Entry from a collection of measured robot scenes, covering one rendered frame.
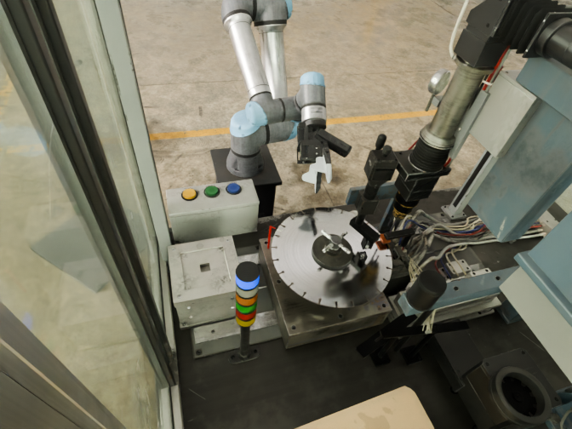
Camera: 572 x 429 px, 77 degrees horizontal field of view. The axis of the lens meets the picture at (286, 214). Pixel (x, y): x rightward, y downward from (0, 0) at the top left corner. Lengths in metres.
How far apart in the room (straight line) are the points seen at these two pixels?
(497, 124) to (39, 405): 0.73
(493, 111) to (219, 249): 0.72
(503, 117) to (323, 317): 0.62
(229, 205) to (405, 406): 0.74
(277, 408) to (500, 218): 0.67
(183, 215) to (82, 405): 0.91
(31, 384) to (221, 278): 0.79
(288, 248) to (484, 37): 0.63
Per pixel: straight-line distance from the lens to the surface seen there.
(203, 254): 1.03
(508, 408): 0.96
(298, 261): 0.96
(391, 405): 1.08
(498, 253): 1.52
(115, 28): 0.73
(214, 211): 1.15
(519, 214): 0.77
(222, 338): 1.06
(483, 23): 0.72
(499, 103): 0.76
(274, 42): 1.39
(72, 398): 0.26
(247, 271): 0.68
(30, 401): 0.21
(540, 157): 0.73
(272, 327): 1.08
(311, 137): 1.09
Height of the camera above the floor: 1.73
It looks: 48 degrees down
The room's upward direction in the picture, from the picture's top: 9 degrees clockwise
